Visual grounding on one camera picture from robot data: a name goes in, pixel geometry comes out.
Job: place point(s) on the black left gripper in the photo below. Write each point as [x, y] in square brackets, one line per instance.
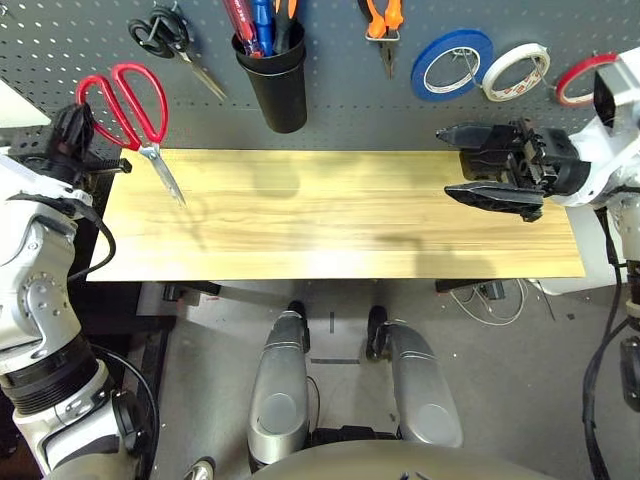
[70, 165]

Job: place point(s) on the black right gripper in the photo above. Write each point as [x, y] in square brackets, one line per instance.
[545, 160]

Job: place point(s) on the thin red tape roll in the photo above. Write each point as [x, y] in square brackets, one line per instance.
[562, 92]

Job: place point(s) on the orange black needle-nose pliers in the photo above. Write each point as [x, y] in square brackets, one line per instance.
[377, 27]

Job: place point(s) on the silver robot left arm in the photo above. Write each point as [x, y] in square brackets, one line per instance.
[35, 300]

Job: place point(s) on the metal pegboard hook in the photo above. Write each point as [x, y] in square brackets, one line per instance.
[460, 52]
[539, 67]

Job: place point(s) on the grey perforated pegboard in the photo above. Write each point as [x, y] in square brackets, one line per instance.
[350, 110]

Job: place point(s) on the white tape roll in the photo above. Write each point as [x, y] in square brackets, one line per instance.
[490, 82]

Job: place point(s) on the blue tape roll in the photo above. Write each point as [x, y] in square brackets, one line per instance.
[419, 75]

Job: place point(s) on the black power adapter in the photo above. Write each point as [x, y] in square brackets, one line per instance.
[495, 291]

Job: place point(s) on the white rounded appliance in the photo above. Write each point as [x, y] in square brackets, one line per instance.
[595, 270]

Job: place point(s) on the black plastic cup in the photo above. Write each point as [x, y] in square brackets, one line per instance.
[285, 100]

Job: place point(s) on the short dark floor tape strip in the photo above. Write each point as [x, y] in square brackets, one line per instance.
[332, 322]

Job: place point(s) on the silver robot right leg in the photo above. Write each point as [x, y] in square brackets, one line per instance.
[422, 395]

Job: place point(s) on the silver robot leg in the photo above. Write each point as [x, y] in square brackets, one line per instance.
[422, 395]
[277, 400]

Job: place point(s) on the orange black screwdriver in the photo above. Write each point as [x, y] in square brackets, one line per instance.
[285, 30]

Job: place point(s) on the long dark floor tape strip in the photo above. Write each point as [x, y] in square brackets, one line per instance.
[335, 360]

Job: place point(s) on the olive grey robot torso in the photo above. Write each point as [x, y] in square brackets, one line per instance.
[400, 465]

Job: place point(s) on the silver robot left leg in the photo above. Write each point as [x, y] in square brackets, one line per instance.
[277, 400]

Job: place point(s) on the grey caster wheel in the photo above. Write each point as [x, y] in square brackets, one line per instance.
[200, 470]

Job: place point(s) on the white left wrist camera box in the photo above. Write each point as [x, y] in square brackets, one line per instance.
[30, 180]

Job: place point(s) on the black table frame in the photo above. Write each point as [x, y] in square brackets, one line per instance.
[200, 289]

